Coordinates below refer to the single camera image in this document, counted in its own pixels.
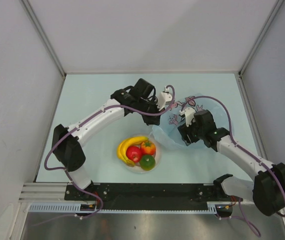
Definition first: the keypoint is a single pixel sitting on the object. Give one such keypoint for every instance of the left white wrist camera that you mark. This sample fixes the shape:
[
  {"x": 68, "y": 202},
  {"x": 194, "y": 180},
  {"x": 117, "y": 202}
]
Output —
[{"x": 165, "y": 97}]

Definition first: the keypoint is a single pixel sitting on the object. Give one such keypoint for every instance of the yellow fake fruit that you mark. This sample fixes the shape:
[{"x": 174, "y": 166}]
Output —
[{"x": 125, "y": 144}]

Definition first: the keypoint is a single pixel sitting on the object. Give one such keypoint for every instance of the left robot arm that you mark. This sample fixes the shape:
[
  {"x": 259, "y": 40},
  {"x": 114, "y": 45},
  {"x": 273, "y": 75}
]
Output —
[{"x": 68, "y": 142}]

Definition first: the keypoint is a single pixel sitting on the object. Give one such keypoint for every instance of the red fake apple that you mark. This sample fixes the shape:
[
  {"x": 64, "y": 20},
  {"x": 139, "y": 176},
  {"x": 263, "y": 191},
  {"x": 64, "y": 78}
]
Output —
[{"x": 134, "y": 153}]

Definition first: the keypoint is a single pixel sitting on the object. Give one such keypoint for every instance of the green fake fruit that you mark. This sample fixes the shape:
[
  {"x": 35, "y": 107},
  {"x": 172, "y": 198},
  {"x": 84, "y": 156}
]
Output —
[{"x": 147, "y": 162}]

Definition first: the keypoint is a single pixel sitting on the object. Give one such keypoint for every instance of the orange red fake peach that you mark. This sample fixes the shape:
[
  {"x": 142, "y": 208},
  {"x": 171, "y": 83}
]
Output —
[{"x": 148, "y": 148}]

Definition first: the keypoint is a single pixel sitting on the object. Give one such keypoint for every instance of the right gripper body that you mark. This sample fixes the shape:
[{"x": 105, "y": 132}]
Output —
[{"x": 192, "y": 131}]

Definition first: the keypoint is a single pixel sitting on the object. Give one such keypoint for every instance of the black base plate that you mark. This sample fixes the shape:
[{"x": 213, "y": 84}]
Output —
[{"x": 140, "y": 203}]

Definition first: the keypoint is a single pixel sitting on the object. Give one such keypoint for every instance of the light blue plastic bag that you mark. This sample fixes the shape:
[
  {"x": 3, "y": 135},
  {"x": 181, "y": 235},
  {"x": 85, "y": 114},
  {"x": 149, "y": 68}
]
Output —
[{"x": 196, "y": 122}]

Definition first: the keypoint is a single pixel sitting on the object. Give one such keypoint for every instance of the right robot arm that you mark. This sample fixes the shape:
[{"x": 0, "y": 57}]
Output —
[{"x": 266, "y": 187}]

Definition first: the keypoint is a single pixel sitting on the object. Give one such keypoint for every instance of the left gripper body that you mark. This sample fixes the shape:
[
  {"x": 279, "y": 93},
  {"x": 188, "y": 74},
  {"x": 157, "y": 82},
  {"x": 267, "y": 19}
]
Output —
[{"x": 152, "y": 109}]

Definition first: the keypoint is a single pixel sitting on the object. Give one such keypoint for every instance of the aluminium frame rail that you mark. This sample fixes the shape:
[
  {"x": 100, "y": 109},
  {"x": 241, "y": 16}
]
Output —
[{"x": 50, "y": 192}]

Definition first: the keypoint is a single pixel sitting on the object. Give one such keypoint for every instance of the white paper plate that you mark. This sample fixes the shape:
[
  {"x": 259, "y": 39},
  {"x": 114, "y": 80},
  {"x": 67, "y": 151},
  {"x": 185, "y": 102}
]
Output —
[{"x": 157, "y": 156}]

